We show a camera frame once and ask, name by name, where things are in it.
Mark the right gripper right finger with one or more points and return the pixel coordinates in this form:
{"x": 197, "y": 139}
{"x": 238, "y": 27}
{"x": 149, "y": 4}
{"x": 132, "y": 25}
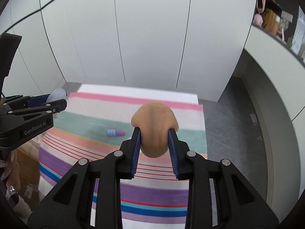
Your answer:
{"x": 219, "y": 195}

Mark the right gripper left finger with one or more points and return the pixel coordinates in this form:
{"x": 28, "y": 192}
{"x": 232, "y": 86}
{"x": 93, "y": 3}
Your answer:
{"x": 88, "y": 195}

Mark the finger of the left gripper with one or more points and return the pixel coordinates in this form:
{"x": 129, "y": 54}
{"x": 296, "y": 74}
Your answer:
{"x": 29, "y": 113}
{"x": 36, "y": 101}

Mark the clear plastic square container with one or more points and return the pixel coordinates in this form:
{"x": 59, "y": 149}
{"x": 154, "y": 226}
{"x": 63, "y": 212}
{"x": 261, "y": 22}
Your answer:
{"x": 56, "y": 95}

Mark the blue purple small tube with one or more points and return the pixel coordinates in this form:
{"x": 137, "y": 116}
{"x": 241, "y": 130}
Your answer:
{"x": 114, "y": 132}

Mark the beige makeup sponge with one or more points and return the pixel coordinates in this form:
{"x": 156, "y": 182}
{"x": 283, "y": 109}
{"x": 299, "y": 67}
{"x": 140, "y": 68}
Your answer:
{"x": 154, "y": 119}

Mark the left hand with decorated nails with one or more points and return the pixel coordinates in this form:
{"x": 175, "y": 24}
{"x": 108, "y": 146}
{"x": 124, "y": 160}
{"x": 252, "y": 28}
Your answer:
{"x": 11, "y": 174}

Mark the striped colourful cloth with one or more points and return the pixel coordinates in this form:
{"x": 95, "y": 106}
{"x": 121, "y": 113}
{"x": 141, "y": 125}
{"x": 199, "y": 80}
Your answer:
{"x": 147, "y": 166}

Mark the dark countertop shelf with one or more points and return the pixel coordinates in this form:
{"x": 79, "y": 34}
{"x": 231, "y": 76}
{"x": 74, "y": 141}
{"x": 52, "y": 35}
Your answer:
{"x": 280, "y": 42}

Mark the brown cardboard shelf box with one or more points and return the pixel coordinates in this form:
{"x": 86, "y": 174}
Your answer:
{"x": 270, "y": 21}

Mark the pink plush bag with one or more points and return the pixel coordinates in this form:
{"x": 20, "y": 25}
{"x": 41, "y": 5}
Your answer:
{"x": 260, "y": 7}

